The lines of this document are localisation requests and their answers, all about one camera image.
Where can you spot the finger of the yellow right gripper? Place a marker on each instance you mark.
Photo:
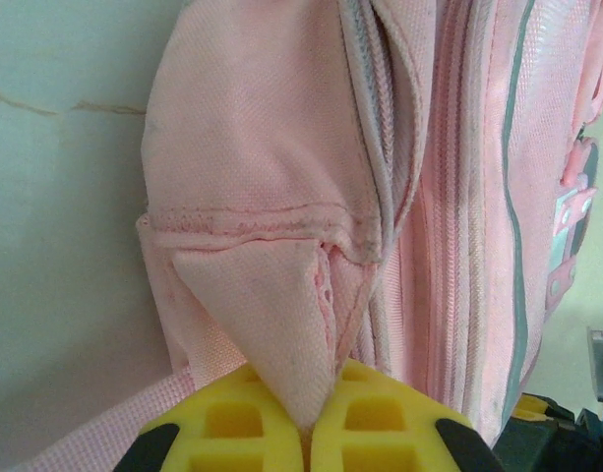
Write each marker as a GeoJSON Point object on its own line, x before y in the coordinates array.
{"type": "Point", "coordinates": [532, 407]}

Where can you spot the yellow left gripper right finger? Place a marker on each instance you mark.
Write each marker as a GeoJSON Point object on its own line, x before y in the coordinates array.
{"type": "Point", "coordinates": [389, 432]}

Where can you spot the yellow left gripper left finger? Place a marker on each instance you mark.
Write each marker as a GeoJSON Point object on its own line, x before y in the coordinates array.
{"type": "Point", "coordinates": [222, 432]}

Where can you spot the pink backpack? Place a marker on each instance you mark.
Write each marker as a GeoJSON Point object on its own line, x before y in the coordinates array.
{"type": "Point", "coordinates": [261, 147]}

